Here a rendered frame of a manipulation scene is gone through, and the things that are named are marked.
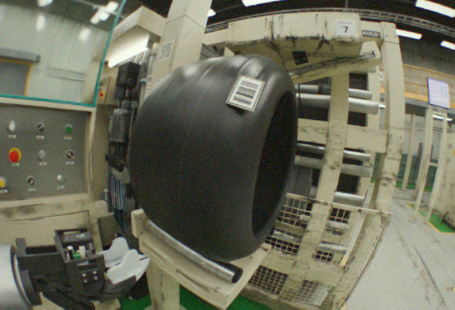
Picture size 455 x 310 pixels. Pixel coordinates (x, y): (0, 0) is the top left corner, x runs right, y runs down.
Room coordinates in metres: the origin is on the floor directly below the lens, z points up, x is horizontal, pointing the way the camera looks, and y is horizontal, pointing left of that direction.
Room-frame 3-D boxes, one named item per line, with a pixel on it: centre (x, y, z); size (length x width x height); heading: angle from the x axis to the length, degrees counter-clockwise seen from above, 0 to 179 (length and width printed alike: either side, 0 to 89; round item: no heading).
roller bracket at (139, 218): (0.62, 0.16, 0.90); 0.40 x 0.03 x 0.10; 149
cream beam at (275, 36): (0.72, -0.25, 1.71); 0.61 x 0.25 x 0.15; 59
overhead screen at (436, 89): (1.67, -3.97, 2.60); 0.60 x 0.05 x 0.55; 58
